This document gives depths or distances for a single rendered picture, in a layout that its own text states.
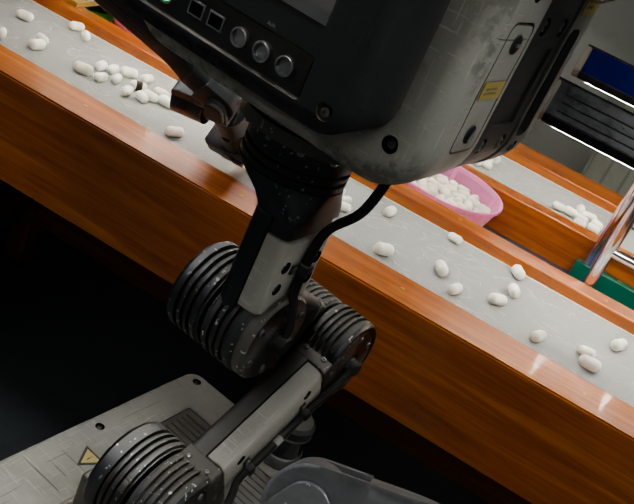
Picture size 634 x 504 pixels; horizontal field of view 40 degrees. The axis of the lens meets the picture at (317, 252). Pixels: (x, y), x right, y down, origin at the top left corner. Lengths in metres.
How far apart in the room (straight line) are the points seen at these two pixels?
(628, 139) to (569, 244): 0.56
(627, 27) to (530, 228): 1.76
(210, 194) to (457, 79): 0.81
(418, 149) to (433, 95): 0.04
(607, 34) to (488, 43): 3.05
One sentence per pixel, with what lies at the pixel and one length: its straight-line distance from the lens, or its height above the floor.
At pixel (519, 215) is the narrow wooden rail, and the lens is 2.03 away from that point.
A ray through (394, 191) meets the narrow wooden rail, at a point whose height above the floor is 0.76.
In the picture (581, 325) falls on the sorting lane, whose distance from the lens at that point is 1.65.
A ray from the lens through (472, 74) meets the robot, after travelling 0.65.
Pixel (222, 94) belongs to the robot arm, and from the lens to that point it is 1.34.
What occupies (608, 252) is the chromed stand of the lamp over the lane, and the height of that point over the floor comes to 0.84.
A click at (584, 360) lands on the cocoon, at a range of 1.50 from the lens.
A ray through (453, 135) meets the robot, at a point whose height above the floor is 1.18.
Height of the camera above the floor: 1.36
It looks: 26 degrees down
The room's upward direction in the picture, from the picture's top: 25 degrees clockwise
